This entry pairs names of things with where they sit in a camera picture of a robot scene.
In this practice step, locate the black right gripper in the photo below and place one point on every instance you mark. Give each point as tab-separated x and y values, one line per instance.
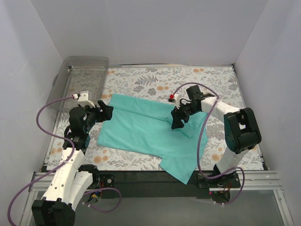
181	113

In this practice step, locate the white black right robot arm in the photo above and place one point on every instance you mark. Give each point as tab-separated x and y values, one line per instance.
240	127

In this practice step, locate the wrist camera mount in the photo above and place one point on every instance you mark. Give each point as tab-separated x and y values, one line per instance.
83	99
175	99

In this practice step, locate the clear plastic bin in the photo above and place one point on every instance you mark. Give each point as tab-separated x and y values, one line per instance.
78	74

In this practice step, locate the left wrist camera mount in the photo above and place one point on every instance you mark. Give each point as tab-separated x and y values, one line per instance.
83	99

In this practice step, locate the teal t shirt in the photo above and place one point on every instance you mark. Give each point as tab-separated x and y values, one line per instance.
144	126

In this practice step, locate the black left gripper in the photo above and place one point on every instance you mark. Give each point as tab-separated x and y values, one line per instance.
99	113

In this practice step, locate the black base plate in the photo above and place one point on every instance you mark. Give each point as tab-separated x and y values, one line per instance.
159	184

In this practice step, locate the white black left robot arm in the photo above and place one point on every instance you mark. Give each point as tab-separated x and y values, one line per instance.
63	174

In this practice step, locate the aluminium frame rail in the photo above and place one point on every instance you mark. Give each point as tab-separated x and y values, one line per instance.
109	198

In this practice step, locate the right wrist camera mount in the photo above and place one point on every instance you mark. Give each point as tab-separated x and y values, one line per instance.
175	99

